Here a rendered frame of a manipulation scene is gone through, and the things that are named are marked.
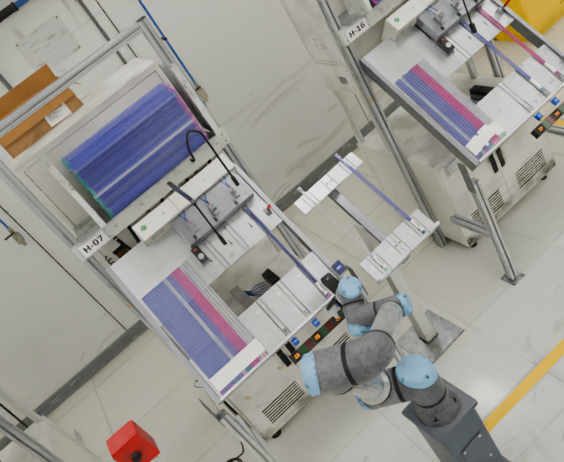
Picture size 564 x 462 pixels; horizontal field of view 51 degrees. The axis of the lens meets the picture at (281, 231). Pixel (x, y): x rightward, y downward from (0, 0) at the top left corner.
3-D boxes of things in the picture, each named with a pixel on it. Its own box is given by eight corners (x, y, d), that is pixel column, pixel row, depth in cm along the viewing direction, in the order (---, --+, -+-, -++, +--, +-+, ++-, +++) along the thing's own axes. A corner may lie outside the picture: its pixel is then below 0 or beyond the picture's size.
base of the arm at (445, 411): (470, 401, 191) (459, 384, 186) (439, 435, 188) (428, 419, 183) (436, 379, 204) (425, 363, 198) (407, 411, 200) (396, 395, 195)
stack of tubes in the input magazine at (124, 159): (210, 138, 238) (171, 83, 224) (111, 219, 229) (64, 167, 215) (199, 133, 249) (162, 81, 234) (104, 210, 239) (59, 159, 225)
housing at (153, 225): (238, 178, 257) (235, 165, 244) (151, 250, 248) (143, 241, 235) (226, 165, 259) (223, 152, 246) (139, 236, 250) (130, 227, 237)
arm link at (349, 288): (342, 302, 190) (336, 277, 192) (339, 307, 200) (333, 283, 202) (366, 296, 190) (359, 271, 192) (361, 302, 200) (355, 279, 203)
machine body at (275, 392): (373, 351, 300) (319, 270, 268) (272, 448, 288) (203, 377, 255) (309, 300, 354) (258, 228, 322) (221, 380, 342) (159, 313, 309)
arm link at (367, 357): (381, 340, 145) (404, 282, 190) (341, 351, 149) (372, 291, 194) (399, 382, 146) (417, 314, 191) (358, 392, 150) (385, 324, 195)
